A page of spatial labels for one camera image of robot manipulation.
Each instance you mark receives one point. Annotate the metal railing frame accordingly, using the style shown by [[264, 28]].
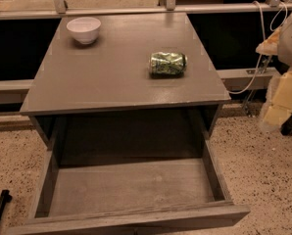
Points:
[[136, 7]]

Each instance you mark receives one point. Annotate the crushed green soda can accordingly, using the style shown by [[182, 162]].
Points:
[[167, 63]]

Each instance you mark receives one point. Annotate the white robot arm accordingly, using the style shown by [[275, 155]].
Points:
[[284, 50]]

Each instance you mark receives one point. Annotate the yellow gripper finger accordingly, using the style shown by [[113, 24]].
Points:
[[278, 107], [269, 46]]

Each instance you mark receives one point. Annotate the grey wooden cabinet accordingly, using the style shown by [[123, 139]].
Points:
[[103, 92]]

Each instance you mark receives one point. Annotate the white ceramic bowl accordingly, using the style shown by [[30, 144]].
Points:
[[84, 30]]

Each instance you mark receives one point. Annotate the open grey top drawer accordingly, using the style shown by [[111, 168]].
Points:
[[137, 189]]

